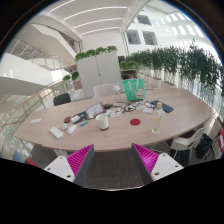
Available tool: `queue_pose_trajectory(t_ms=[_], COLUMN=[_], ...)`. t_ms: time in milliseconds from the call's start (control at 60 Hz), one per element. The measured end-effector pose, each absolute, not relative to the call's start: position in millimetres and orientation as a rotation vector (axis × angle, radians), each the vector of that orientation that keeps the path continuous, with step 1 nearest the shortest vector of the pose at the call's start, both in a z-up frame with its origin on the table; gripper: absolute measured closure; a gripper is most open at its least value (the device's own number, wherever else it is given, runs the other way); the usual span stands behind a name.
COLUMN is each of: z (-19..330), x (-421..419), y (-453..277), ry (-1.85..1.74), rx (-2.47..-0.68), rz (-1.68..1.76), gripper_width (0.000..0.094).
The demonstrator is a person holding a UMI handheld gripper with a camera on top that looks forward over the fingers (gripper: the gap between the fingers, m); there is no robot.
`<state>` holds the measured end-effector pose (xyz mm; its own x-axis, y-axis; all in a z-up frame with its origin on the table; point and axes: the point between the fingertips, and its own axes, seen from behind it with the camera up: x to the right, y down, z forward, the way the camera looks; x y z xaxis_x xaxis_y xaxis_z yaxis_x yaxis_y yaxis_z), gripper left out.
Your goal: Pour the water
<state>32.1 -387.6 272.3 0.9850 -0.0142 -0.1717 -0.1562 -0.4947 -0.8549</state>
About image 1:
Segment colourful sticker sheet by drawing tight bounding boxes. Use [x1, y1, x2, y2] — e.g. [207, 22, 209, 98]
[105, 107, 124, 118]

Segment white power adapter block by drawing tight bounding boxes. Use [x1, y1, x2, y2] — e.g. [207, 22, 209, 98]
[49, 126, 64, 140]

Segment flat round red coaster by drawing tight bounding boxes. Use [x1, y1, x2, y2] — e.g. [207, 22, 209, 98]
[129, 118, 142, 127]

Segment white computer mouse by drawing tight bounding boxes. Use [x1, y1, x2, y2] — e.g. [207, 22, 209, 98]
[66, 124, 78, 135]

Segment clear drink bottle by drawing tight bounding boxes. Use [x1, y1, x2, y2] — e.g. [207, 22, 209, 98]
[151, 101, 166, 135]

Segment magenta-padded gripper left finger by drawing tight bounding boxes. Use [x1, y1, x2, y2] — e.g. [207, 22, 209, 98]
[43, 143, 96, 188]

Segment row of green plants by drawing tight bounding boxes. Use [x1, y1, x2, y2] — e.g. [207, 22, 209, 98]
[119, 39, 224, 101]

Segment dark blue keyboard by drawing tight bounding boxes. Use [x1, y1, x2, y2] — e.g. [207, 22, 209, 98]
[150, 99, 175, 114]

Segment green tote bag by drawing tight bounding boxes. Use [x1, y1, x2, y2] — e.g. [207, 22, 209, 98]
[121, 78, 147, 102]

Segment tangled black cables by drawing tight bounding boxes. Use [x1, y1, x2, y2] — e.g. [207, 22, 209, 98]
[122, 100, 156, 113]

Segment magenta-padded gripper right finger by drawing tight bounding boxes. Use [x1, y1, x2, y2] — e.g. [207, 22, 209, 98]
[131, 142, 185, 186]

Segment clear shaker bottle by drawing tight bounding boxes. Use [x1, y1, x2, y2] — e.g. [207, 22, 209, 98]
[112, 83, 123, 104]

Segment ceiling light strips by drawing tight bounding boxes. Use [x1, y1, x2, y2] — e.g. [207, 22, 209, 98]
[49, 0, 129, 36]

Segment white cabinet with plants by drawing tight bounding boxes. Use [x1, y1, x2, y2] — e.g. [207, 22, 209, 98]
[74, 45, 123, 99]

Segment white paper sheet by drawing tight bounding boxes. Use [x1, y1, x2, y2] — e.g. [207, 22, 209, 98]
[142, 105, 154, 115]

